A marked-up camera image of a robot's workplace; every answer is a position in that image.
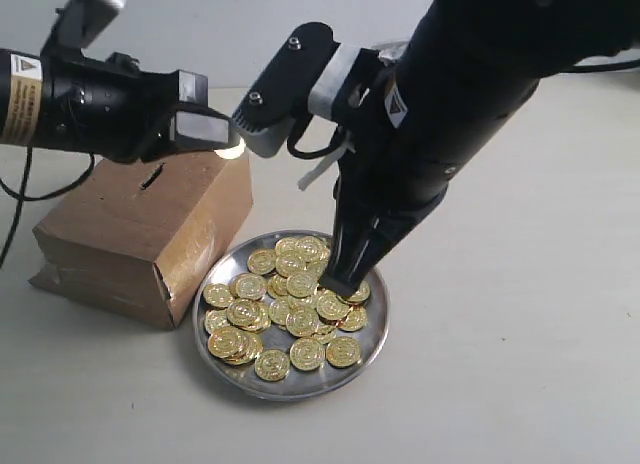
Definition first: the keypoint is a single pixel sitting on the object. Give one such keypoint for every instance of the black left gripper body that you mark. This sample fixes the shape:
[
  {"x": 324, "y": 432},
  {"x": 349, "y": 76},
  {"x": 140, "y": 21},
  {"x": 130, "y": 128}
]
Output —
[{"x": 119, "y": 112}]

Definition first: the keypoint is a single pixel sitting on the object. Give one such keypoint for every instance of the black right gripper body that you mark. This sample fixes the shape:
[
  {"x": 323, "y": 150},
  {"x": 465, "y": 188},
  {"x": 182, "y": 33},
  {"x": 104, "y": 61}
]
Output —
[{"x": 386, "y": 188}]

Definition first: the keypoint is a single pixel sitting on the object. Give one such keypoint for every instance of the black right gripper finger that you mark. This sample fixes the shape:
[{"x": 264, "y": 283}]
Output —
[
  {"x": 366, "y": 247},
  {"x": 351, "y": 220}
]

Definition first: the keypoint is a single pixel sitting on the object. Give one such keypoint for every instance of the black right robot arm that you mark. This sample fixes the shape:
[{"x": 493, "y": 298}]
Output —
[{"x": 469, "y": 66}]

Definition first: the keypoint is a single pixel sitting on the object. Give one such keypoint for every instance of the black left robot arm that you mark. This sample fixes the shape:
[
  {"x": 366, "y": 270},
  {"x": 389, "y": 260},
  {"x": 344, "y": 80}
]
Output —
[{"x": 22, "y": 81}]

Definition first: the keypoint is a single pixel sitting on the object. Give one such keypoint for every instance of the brown cardboard coin box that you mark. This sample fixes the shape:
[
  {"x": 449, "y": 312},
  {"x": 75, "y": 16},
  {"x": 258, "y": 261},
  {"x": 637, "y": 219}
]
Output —
[{"x": 138, "y": 240}]

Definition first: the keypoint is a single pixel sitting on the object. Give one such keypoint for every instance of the gold coin right side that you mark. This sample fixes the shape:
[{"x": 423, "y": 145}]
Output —
[{"x": 360, "y": 296}]

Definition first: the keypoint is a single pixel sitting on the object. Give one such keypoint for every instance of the gold coin upper left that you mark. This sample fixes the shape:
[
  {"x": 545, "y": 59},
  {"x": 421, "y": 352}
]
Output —
[{"x": 262, "y": 261}]

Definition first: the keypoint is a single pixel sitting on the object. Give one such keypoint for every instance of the gold coin centre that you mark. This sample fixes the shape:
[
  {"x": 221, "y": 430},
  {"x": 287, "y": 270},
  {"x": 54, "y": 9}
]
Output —
[{"x": 302, "y": 322}]

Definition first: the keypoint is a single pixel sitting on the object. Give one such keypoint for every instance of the gold coin front right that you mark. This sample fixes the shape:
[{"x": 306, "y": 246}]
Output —
[{"x": 343, "y": 352}]

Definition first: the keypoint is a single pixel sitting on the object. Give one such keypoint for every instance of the round steel plate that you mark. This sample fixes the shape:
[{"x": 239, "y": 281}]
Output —
[{"x": 297, "y": 385}]

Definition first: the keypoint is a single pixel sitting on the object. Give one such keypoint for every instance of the gold coin left edge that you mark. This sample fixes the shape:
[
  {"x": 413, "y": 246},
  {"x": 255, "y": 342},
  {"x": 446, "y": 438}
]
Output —
[{"x": 218, "y": 296}]

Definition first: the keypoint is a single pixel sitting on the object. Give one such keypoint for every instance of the gold coin front left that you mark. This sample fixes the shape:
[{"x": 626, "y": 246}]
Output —
[{"x": 272, "y": 365}]

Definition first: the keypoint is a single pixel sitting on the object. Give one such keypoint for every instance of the gold coin left stack top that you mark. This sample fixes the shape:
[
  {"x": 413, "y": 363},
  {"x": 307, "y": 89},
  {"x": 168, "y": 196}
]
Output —
[{"x": 226, "y": 342}]

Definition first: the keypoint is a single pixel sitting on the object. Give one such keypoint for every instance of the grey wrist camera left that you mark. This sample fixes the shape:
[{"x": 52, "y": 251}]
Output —
[{"x": 78, "y": 23}]

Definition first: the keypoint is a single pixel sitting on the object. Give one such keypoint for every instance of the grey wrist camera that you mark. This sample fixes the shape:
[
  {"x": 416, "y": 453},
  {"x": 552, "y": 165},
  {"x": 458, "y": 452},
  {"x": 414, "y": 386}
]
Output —
[
  {"x": 302, "y": 79},
  {"x": 78, "y": 23}
]

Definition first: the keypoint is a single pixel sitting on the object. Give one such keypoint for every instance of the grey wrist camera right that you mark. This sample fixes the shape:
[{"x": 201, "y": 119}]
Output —
[{"x": 302, "y": 79}]

